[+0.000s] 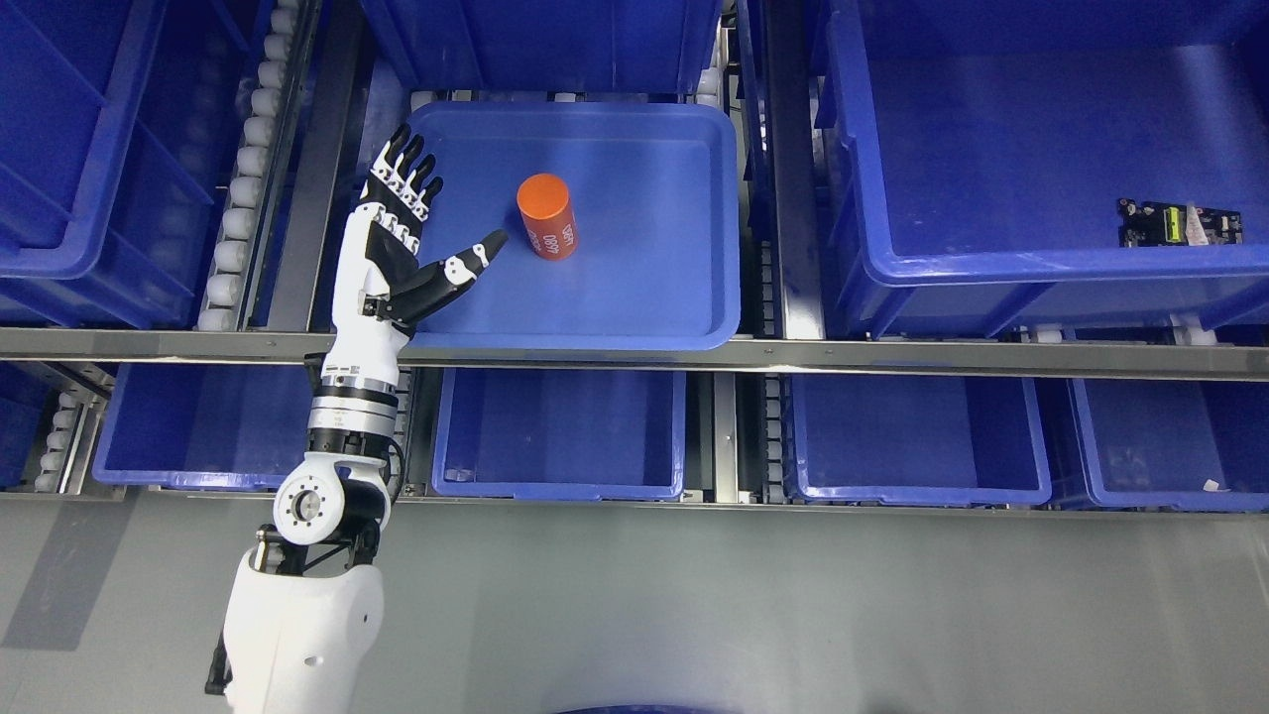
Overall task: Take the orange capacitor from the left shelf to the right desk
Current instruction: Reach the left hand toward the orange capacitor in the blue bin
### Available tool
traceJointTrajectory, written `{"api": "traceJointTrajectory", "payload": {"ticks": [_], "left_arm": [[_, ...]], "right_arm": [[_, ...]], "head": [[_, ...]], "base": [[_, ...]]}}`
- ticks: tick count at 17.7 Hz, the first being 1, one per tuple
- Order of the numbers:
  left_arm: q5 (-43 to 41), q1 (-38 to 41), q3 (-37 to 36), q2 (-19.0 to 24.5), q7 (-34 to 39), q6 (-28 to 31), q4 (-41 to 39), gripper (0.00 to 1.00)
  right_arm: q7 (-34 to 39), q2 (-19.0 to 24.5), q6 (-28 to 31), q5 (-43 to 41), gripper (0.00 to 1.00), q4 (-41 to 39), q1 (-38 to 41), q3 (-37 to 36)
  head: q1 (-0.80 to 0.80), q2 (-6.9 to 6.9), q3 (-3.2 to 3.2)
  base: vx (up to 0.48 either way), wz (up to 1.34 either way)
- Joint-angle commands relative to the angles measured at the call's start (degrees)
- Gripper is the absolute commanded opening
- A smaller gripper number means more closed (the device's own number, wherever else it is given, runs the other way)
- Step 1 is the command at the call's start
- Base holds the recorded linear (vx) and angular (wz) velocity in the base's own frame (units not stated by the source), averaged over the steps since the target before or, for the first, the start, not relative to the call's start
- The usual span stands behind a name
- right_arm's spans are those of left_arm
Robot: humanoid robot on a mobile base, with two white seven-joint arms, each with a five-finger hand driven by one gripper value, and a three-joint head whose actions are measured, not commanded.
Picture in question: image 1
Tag blue lower bin far right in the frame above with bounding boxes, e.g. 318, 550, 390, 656
1048, 379, 1268, 514

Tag blue bin top centre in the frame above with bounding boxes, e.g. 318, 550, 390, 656
362, 1, 725, 94

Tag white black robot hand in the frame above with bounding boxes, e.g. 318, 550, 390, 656
321, 126, 511, 383

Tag large blue bin right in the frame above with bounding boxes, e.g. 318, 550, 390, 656
808, 1, 1268, 339

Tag blue lower bin centre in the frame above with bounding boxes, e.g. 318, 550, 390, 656
430, 369, 687, 502

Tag steel shelf frame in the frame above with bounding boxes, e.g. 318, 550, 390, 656
3, 1, 1266, 506

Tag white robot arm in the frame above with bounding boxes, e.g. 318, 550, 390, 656
206, 347, 398, 713

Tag black circuit board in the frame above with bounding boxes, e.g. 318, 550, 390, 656
1115, 198, 1244, 249

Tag blue bin upper left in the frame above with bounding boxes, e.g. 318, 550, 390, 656
1, 1, 274, 328

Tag white roller track left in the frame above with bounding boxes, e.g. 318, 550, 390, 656
194, 1, 308, 331

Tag orange cylindrical capacitor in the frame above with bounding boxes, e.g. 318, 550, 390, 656
516, 172, 577, 261

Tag blue lower bin left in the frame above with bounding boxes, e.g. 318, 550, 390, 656
91, 363, 312, 492

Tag blue shallow tray bin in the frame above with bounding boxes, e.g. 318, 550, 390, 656
407, 101, 740, 351

